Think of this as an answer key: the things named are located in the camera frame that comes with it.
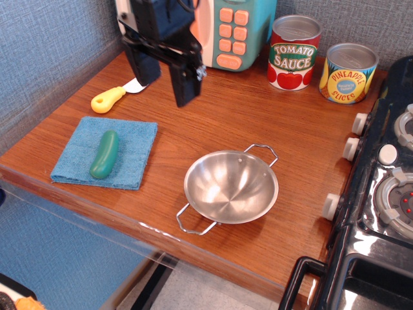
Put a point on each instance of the orange object bottom left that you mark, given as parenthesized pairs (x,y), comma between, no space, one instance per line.
(24,303)

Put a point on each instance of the white stove knob middle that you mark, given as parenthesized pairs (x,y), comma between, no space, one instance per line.
(350,148)

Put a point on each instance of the pineapple slices can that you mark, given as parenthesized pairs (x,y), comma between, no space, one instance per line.
(347,73)

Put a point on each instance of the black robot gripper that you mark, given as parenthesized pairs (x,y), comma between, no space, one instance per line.
(159,31)

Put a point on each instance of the tomato sauce can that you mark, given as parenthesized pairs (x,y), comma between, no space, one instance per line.
(293,50)

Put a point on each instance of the green toy cucumber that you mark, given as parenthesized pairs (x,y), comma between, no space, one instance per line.
(106,155)

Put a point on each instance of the blue folded cloth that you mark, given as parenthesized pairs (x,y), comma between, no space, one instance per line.
(135,143)

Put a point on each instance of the white stove knob bottom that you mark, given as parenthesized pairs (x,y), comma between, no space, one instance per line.
(330,206)

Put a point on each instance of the white stove knob top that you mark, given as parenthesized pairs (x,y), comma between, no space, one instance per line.
(359,123)

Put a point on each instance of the teal toy microwave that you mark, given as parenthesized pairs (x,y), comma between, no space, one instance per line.
(231,33)

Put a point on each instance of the small steel two-handled pot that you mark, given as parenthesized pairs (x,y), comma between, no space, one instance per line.
(231,186)

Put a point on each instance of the yellow-handled toy knife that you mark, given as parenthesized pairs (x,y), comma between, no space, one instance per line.
(103,102)

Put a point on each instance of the black toy stove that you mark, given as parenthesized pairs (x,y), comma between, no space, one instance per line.
(369,259)

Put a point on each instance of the white stove knob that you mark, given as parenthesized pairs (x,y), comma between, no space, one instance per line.
(330,206)
(359,123)
(350,148)

